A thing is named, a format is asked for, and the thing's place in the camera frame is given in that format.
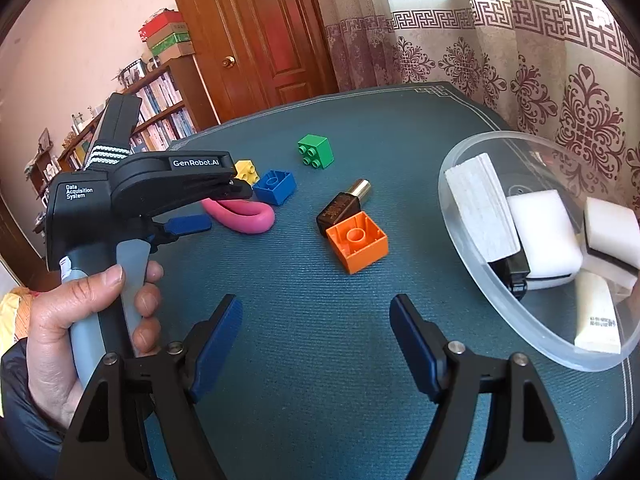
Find clear plastic container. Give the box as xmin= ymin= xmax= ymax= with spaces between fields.
xmin=437 ymin=131 xmax=640 ymax=373

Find orange building block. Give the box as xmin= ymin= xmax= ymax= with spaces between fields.
xmin=326 ymin=211 xmax=390 ymax=275

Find wooden bookshelf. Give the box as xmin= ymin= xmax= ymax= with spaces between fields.
xmin=25 ymin=55 xmax=221 ymax=196

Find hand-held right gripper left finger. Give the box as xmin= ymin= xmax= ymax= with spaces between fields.
xmin=55 ymin=294 xmax=245 ymax=480

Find brown cardboard box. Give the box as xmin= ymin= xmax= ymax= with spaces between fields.
xmin=152 ymin=42 xmax=196 ymax=67

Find white textured block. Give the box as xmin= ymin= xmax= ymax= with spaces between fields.
xmin=444 ymin=152 xmax=522 ymax=263

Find brown wooden door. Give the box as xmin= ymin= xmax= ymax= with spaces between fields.
xmin=164 ymin=0 xmax=341 ymax=123

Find tan box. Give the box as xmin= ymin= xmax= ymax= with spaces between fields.
xmin=147 ymin=22 xmax=187 ymax=43

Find red box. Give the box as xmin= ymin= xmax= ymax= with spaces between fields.
xmin=138 ymin=9 xmax=182 ymax=43

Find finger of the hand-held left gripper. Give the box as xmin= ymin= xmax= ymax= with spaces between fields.
xmin=147 ymin=214 xmax=212 ymax=248
xmin=200 ymin=177 xmax=253 ymax=206

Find brown bottle with gold cap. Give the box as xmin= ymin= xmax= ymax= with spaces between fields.
xmin=316 ymin=178 xmax=372 ymax=236

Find pink U-shaped foam piece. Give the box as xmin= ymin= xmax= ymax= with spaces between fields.
xmin=200 ymin=197 xmax=276 ymax=235

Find yellow building block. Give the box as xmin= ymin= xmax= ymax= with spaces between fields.
xmin=232 ymin=159 xmax=261 ymax=186

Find rows of books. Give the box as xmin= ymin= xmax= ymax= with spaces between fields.
xmin=65 ymin=72 xmax=196 ymax=166

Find person's left forearm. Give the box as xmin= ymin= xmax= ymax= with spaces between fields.
xmin=0 ymin=337 xmax=68 ymax=476

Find white squeeze tube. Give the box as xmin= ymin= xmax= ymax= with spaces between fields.
xmin=574 ymin=271 xmax=623 ymax=356

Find patterned beige curtain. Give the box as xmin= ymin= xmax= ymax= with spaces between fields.
xmin=310 ymin=0 xmax=640 ymax=211

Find green box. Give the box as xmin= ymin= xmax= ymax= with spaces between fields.
xmin=150 ymin=32 xmax=191 ymax=57

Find green building block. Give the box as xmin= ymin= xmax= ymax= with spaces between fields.
xmin=296 ymin=134 xmax=334 ymax=169

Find white sponge with black stripe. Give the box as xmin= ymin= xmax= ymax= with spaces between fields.
xmin=506 ymin=192 xmax=583 ymax=291
xmin=580 ymin=196 xmax=640 ymax=291

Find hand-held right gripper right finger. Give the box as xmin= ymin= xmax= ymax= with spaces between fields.
xmin=387 ymin=294 xmax=581 ymax=480

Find teal cloth desktop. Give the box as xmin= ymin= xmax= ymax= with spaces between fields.
xmin=125 ymin=81 xmax=640 ymax=480

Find blue building block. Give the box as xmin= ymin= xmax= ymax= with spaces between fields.
xmin=251 ymin=169 xmax=296 ymax=207

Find person's left hand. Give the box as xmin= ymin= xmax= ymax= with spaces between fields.
xmin=26 ymin=260 xmax=165 ymax=433

